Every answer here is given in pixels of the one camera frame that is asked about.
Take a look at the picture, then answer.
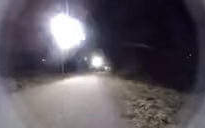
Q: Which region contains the street lamp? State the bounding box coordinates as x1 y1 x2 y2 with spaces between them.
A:
90 55 104 69

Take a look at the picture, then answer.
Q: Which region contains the grey asphalt path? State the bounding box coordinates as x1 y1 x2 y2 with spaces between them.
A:
9 72 138 128

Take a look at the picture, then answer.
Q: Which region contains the dry grass verge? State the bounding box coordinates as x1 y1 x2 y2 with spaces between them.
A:
13 73 71 91
118 77 188 128

